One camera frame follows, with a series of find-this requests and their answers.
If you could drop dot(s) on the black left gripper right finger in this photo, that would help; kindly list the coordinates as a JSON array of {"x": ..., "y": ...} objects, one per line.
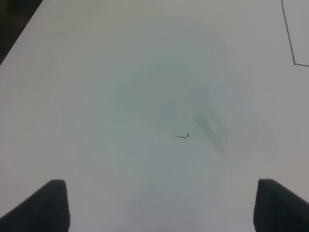
[{"x": 277, "y": 209}]

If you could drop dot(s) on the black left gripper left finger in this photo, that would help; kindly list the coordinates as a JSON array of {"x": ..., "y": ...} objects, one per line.
[{"x": 46, "y": 210}]

